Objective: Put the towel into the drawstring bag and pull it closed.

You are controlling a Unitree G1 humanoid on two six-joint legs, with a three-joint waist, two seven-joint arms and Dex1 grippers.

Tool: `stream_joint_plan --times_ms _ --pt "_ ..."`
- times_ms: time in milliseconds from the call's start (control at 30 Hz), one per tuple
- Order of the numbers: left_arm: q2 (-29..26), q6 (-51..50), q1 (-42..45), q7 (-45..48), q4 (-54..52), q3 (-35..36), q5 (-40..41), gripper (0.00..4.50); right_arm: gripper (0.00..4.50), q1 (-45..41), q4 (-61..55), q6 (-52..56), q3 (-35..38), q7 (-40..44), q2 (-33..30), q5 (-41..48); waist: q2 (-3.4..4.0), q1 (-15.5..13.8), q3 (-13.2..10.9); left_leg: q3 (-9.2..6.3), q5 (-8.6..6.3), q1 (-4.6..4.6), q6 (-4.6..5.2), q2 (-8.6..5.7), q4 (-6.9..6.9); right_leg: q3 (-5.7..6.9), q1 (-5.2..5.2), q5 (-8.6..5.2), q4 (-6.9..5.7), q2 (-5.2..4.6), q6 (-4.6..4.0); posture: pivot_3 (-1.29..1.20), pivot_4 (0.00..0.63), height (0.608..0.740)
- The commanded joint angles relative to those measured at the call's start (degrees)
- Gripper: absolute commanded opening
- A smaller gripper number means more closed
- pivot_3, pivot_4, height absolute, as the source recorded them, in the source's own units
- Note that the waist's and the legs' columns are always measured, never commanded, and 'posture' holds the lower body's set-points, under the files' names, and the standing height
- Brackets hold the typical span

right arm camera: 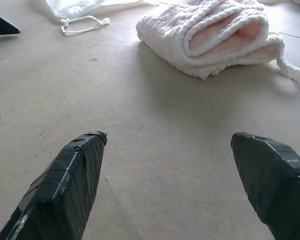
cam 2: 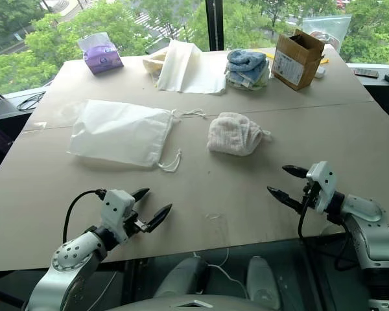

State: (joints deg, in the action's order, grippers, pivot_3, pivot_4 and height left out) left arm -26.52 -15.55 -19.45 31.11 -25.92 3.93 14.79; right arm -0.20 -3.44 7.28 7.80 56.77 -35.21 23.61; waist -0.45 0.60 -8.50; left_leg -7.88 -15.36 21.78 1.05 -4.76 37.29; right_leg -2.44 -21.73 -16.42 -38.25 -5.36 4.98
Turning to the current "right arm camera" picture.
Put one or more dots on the white pink fluffy towel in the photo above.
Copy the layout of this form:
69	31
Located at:
215	37

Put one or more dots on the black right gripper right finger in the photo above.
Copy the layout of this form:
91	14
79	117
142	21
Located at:
275	185

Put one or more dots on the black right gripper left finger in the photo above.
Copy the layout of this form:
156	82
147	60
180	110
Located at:
65	190

